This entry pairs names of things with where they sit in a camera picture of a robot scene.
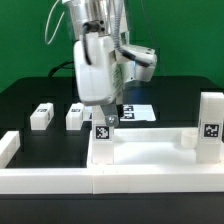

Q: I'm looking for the fiducial marker sheet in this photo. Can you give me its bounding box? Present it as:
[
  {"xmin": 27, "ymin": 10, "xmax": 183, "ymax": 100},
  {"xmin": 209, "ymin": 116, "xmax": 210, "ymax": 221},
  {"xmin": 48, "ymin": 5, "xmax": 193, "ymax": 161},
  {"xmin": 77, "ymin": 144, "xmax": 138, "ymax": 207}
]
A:
[{"xmin": 121, "ymin": 104, "xmax": 156, "ymax": 121}]

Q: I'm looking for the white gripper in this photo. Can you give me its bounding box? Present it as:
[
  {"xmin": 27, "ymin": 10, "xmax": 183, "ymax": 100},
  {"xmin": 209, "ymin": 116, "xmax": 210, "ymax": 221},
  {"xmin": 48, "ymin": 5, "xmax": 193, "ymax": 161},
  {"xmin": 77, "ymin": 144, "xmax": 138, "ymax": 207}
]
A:
[{"xmin": 74, "ymin": 33, "xmax": 123, "ymax": 127}]

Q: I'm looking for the black cable on table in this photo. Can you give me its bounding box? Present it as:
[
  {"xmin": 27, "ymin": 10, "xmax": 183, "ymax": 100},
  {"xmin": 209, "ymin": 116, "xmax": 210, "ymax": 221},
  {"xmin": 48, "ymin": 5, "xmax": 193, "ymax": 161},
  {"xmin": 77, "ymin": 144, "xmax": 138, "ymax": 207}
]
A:
[{"xmin": 47, "ymin": 59, "xmax": 76, "ymax": 78}]

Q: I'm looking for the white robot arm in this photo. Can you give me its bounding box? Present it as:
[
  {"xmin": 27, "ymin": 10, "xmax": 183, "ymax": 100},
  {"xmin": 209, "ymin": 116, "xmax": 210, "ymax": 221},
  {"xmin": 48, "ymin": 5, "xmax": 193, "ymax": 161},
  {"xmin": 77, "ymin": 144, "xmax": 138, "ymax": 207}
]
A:
[{"xmin": 62, "ymin": 0, "xmax": 127, "ymax": 127}]

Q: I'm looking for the white U-shaped obstacle fence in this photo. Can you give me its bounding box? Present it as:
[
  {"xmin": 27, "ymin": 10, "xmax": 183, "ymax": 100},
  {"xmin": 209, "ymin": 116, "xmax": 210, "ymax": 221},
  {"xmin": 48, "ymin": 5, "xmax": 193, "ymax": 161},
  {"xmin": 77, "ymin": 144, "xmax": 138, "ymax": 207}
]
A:
[{"xmin": 0, "ymin": 131, "xmax": 224, "ymax": 194}]

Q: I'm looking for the grey looped cable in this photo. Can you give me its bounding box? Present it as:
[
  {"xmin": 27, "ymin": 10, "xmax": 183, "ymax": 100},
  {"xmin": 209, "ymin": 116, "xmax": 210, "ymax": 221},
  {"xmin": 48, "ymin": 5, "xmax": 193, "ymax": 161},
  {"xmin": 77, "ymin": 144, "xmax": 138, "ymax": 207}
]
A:
[{"xmin": 44, "ymin": 0, "xmax": 66, "ymax": 46}]

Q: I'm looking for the white desk tabletop panel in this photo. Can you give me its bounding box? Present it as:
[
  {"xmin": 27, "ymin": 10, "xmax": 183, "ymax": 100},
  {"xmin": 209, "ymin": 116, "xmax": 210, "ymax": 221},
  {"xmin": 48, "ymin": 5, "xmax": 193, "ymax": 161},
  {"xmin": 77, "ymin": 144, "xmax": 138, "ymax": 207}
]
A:
[{"xmin": 86, "ymin": 127, "xmax": 224, "ymax": 169}]

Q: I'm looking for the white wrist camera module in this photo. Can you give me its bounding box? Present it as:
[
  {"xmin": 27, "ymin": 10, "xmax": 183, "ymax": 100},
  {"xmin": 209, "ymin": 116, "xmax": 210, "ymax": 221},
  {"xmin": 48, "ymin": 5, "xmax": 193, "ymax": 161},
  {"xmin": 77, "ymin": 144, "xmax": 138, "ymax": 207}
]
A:
[{"xmin": 122, "ymin": 44, "xmax": 157, "ymax": 82}]

